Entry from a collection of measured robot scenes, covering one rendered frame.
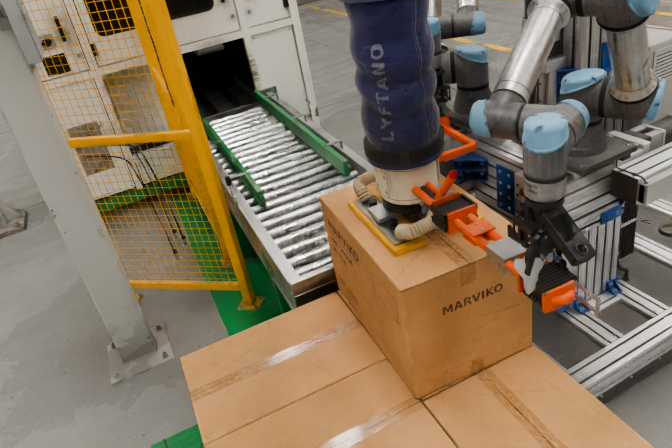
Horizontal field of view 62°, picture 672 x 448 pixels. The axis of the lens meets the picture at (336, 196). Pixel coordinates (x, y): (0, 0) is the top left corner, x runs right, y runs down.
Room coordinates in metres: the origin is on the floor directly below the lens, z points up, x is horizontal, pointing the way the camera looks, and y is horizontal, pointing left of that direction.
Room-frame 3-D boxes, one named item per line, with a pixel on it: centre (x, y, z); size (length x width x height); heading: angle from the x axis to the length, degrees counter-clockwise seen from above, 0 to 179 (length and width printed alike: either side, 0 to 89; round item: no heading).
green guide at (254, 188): (3.14, 0.65, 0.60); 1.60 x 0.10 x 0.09; 19
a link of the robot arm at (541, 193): (0.89, -0.38, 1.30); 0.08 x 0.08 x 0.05
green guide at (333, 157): (3.32, 0.14, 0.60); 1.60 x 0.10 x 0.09; 19
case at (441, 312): (1.44, -0.22, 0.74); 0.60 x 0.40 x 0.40; 17
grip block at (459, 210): (1.21, -0.29, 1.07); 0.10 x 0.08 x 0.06; 107
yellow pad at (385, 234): (1.42, -0.13, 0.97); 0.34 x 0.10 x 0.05; 17
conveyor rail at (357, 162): (3.00, -0.03, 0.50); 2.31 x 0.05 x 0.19; 19
